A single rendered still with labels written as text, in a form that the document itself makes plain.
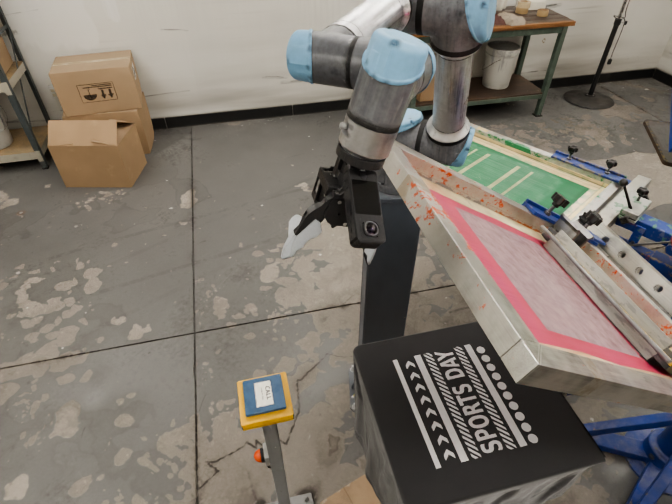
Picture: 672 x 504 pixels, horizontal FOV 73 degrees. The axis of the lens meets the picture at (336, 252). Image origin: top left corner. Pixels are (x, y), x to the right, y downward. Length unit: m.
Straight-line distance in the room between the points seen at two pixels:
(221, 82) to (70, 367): 2.87
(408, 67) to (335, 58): 0.16
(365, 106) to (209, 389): 2.00
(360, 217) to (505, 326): 0.23
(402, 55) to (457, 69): 0.56
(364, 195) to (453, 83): 0.58
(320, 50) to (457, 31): 0.40
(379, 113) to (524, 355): 0.34
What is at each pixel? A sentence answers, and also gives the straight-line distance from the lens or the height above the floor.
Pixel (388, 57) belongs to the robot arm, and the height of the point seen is 1.81.
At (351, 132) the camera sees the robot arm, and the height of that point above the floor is 1.72.
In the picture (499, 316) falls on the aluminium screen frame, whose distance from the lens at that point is 0.62.
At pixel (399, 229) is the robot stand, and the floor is 1.07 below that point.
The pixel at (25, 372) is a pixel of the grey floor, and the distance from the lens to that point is 2.88.
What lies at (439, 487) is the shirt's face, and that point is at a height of 0.95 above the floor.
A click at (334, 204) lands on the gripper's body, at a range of 0.66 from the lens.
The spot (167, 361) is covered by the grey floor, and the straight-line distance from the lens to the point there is 2.59.
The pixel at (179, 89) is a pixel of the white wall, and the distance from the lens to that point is 4.65.
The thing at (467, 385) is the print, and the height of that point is 0.95.
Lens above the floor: 2.00
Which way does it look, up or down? 41 degrees down
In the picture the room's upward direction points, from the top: straight up
